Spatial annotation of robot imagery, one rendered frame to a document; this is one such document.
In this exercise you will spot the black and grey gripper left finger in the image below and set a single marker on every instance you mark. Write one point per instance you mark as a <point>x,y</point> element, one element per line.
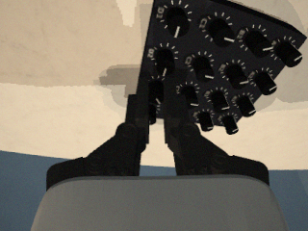
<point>117,155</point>

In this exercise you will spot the black knob box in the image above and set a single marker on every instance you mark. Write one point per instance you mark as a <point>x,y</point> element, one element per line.
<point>192,56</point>

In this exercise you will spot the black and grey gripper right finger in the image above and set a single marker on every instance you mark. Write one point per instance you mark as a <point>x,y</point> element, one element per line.
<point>194,154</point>

